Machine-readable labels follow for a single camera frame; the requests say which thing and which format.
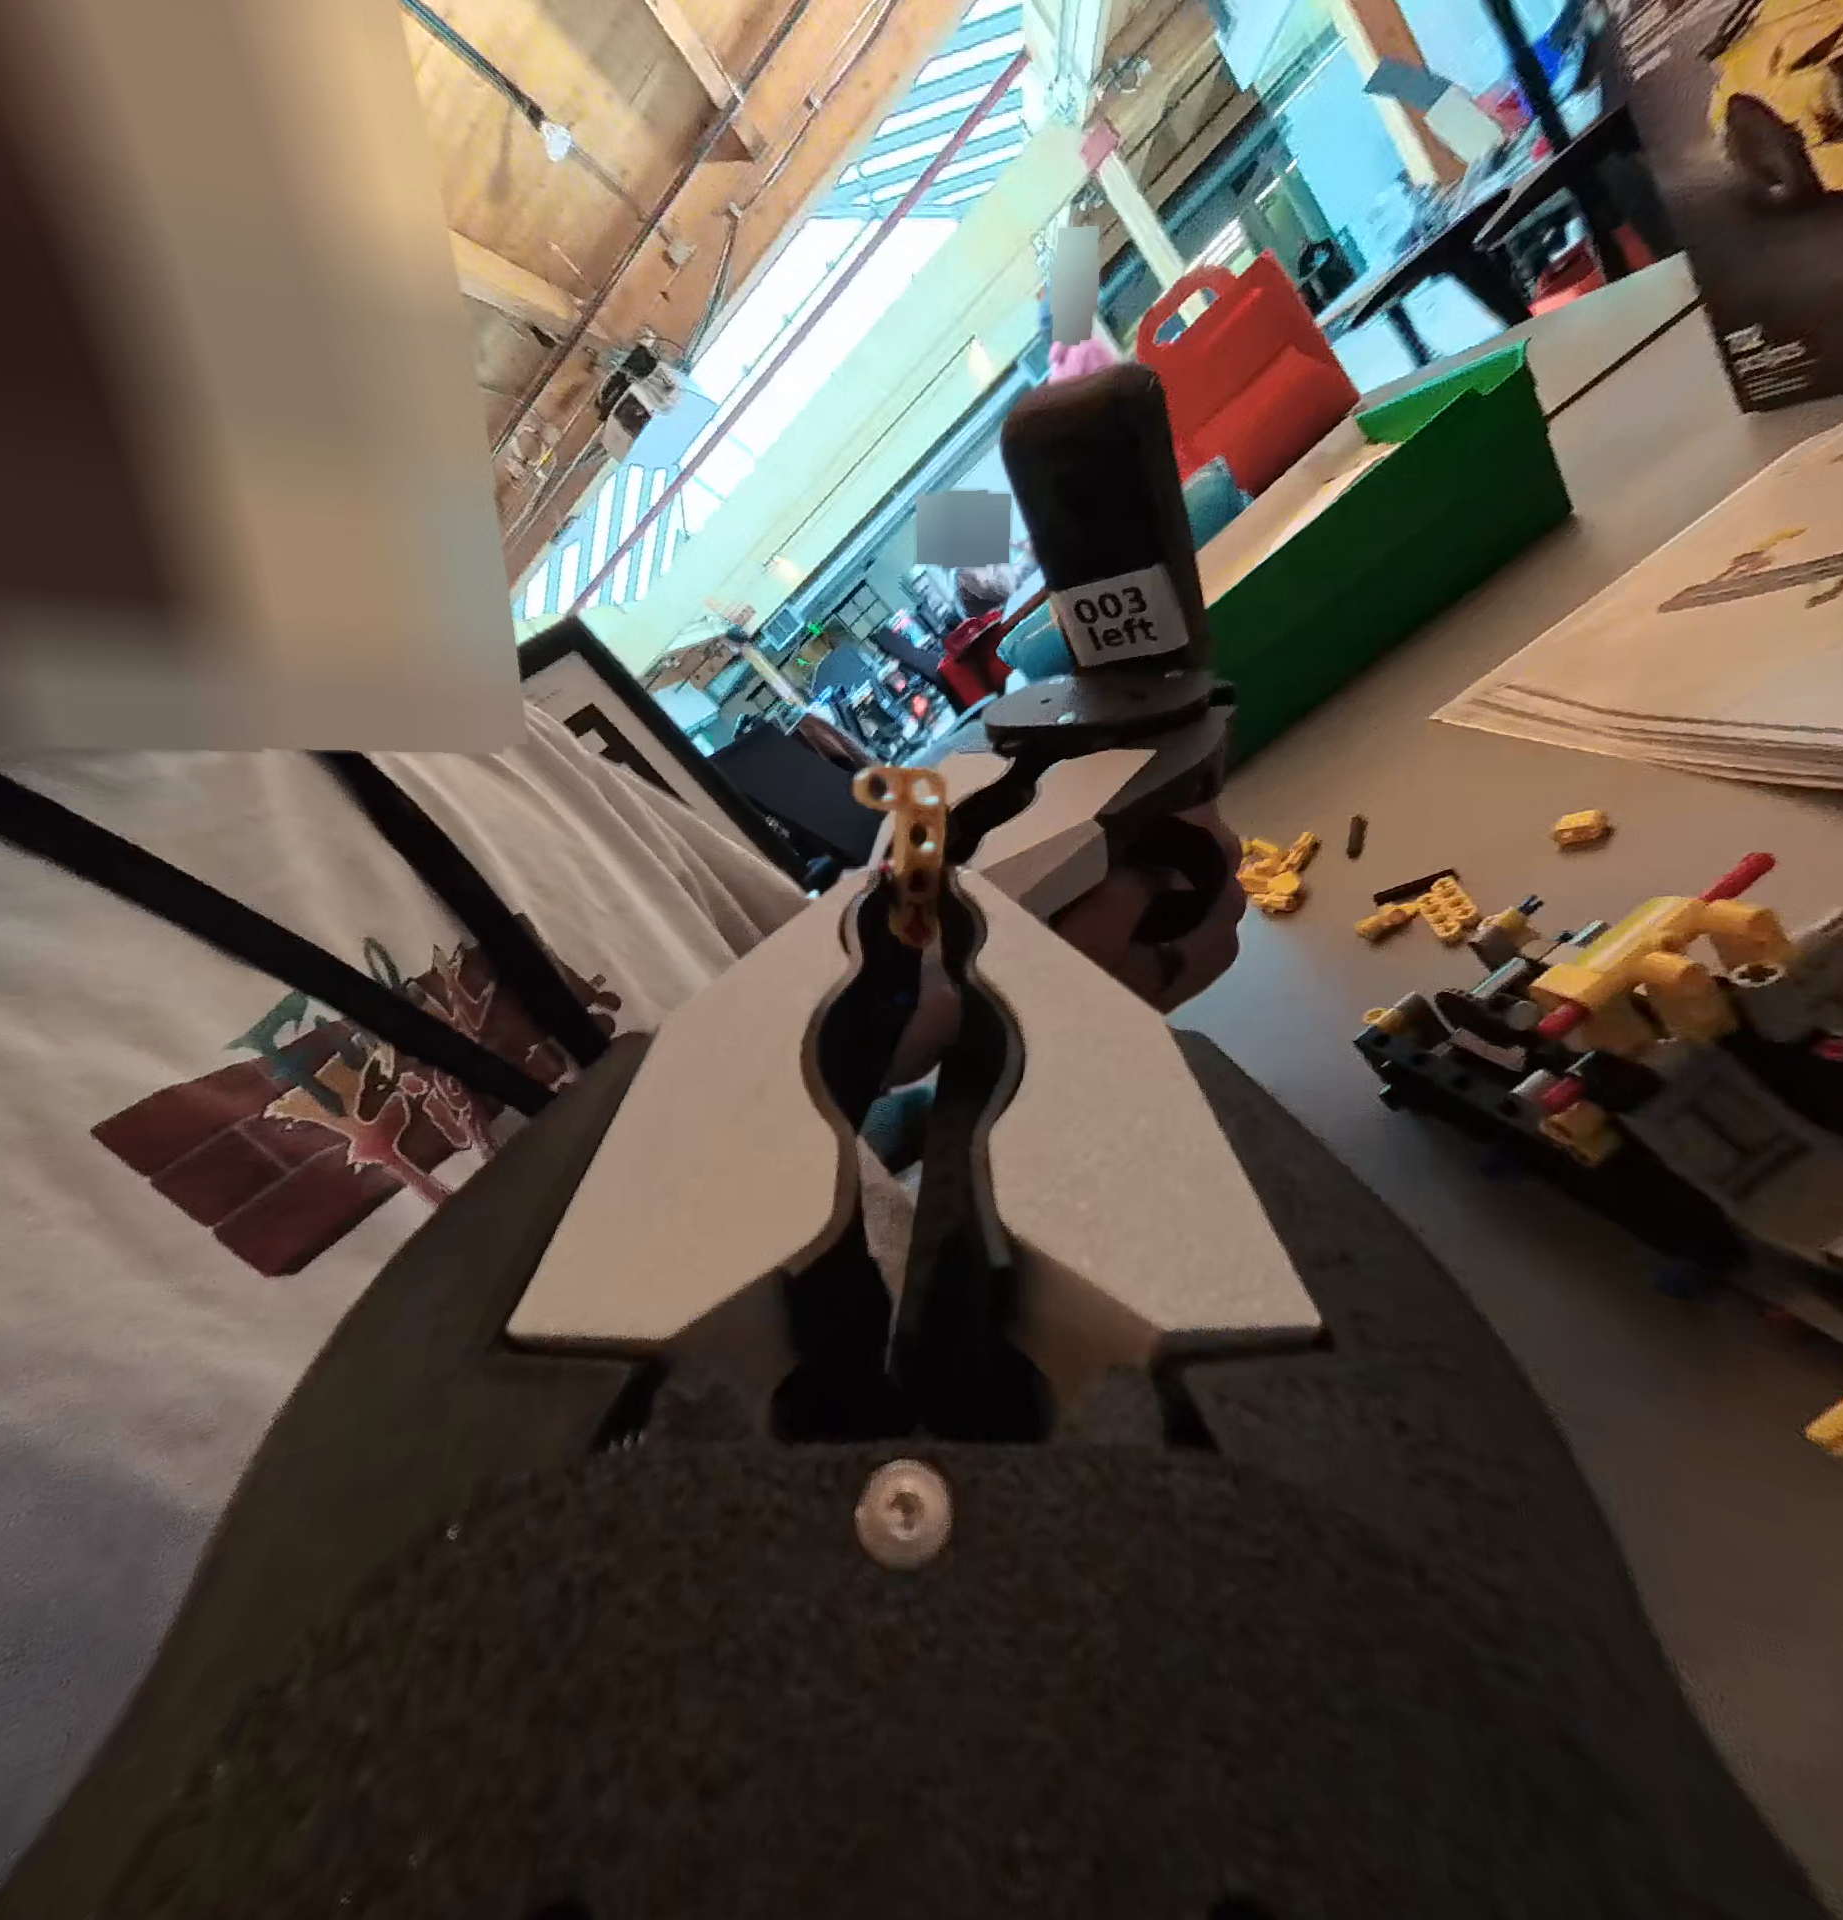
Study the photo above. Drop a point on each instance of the paper sheets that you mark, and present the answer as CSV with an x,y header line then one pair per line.
x,y
1296,503

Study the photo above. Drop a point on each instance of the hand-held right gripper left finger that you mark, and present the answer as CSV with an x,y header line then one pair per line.
x,y
697,1186

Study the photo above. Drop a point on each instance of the teal roll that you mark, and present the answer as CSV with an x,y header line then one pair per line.
x,y
1218,497

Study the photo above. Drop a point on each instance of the lego car model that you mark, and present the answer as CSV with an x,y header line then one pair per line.
x,y
1656,1081

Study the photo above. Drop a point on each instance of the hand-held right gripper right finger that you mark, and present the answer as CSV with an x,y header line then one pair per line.
x,y
1147,1186

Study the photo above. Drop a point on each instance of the loose yellow lego beams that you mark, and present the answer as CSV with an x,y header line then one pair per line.
x,y
1437,908

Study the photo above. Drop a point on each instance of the green plastic bin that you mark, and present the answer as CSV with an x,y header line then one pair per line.
x,y
1387,571

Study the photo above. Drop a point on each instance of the orange bag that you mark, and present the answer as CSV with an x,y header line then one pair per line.
x,y
1252,361

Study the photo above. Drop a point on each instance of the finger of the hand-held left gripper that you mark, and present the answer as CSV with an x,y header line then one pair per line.
x,y
1064,841
972,776

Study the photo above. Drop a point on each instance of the person's left hand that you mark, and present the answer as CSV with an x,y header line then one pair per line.
x,y
1182,967

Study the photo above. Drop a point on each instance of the lego set box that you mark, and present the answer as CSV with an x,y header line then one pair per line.
x,y
1731,226

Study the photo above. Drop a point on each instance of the lego instruction booklet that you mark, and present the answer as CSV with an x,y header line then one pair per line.
x,y
1731,677

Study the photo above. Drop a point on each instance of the black office chair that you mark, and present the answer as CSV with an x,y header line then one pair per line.
x,y
846,752

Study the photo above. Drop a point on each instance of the ceiling mounted camera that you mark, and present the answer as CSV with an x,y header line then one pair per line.
x,y
637,383

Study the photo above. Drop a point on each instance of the yellow lego angled beam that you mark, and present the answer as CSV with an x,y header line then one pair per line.
x,y
909,857

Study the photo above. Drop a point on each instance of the square code card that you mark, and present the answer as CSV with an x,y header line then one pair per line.
x,y
637,721

